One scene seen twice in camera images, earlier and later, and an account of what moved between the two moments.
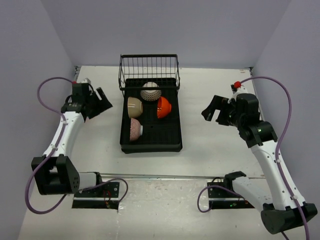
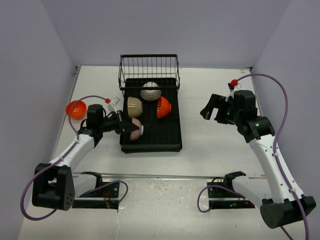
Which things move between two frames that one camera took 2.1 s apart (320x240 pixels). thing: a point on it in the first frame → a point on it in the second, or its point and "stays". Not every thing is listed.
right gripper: x=220 y=103 stays
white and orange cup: x=135 y=107 stays
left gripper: x=101 y=105 → x=129 y=126
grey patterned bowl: x=136 y=129 stays
